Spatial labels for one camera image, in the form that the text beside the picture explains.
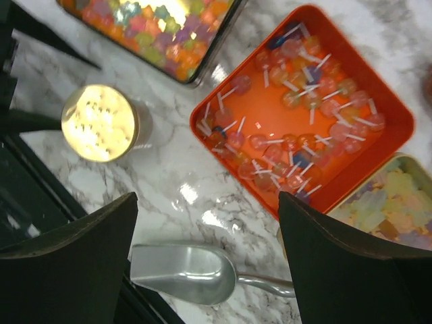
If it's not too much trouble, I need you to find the dark tin of gummies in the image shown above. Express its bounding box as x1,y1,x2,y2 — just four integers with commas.
58,0,244,84

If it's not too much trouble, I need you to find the orange black mug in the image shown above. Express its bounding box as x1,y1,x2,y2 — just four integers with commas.
421,65,432,107

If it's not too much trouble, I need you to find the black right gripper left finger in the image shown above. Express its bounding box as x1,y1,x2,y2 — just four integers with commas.
1,192,138,323

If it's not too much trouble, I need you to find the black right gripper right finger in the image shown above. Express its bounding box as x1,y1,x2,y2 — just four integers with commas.
278,192,431,323

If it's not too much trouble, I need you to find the gold jar lid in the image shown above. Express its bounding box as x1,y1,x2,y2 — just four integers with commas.
61,84,139,163

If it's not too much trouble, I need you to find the clear glass jar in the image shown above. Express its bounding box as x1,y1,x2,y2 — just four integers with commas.
130,98,153,149

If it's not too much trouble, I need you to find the silver metal scoop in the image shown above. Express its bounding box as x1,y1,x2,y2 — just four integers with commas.
130,242,296,306

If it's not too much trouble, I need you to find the gold popsicle candy tin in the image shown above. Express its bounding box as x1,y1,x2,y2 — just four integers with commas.
328,154,431,250

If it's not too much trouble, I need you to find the orange lollipop tin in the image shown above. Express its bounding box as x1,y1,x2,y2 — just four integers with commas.
190,4,414,213

